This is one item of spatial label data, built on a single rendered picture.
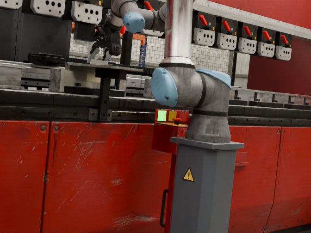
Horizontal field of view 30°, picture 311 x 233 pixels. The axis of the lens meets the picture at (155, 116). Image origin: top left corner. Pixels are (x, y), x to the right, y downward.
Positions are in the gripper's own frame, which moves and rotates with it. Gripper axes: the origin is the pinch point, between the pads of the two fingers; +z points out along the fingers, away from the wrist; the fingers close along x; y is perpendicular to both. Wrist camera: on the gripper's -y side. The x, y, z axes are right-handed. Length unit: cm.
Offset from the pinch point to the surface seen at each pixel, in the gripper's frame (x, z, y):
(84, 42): 0.8, -0.1, 12.7
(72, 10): 10.7, -12.3, 16.6
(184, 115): -44.3, 10.3, -18.1
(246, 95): -120, 25, 17
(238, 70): -634, 329, 448
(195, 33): -68, -4, 28
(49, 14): 22.3, -12.0, 11.7
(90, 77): -1.7, 9.5, 1.2
